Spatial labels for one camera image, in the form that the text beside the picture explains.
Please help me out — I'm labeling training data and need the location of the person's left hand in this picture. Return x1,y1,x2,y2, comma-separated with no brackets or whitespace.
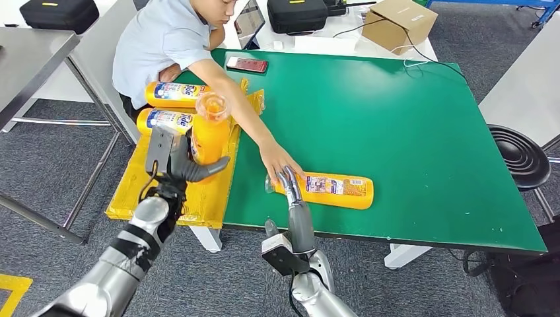
158,63,184,84

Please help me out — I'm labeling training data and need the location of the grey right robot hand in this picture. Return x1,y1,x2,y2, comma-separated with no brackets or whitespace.
264,165,317,259

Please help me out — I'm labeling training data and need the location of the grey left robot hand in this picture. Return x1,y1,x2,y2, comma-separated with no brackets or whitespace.
168,129,231,185

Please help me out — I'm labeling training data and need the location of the person's right hand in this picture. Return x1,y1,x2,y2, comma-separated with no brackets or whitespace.
259,139,306,187

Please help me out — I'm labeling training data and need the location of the orange detergent bottle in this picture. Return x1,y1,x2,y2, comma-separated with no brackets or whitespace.
264,172,375,211
144,81,213,109
189,92,232,185
136,108,195,137

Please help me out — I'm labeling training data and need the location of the person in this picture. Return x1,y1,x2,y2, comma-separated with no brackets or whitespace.
111,0,306,187

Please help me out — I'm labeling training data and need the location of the yellow taped cardboard sheet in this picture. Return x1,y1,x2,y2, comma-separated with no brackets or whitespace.
104,79,266,230

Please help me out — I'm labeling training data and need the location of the smartphone with red case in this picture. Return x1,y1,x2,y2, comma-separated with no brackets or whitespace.
226,55,269,74

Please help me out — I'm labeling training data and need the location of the light grey table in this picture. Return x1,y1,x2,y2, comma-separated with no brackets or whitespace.
32,0,145,145

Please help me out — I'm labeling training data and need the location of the black tablet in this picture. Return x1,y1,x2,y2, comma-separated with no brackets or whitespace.
234,0,266,51

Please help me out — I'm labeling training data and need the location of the black carry case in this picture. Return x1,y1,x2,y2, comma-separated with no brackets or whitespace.
267,0,329,35
19,0,100,35

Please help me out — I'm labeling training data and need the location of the green table mat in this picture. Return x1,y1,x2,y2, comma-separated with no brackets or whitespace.
172,48,549,257

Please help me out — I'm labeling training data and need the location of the steel table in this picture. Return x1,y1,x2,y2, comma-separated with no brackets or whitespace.
0,27,137,246

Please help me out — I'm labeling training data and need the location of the white table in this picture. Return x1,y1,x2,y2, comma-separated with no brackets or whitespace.
190,0,438,270

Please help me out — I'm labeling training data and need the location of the cardboard box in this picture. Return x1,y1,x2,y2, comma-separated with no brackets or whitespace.
361,0,438,56

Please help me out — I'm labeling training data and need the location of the black round stool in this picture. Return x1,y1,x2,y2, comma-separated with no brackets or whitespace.
487,124,555,225

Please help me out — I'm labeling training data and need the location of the black bag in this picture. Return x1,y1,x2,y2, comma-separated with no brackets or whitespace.
462,216,560,317

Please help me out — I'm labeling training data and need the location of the blue metal rack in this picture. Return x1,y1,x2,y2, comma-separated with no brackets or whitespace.
426,0,560,29

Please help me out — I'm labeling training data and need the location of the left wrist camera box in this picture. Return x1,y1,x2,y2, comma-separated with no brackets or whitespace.
145,125,181,176

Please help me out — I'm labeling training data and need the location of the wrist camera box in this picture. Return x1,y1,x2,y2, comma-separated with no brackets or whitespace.
261,234,312,277
145,125,181,176

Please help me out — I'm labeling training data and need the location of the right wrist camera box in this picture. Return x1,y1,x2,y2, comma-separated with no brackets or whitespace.
261,234,312,277

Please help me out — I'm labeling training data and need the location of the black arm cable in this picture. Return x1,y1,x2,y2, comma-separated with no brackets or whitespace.
286,269,305,317

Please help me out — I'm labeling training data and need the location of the white cable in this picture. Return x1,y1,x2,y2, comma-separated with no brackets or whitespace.
390,44,432,69

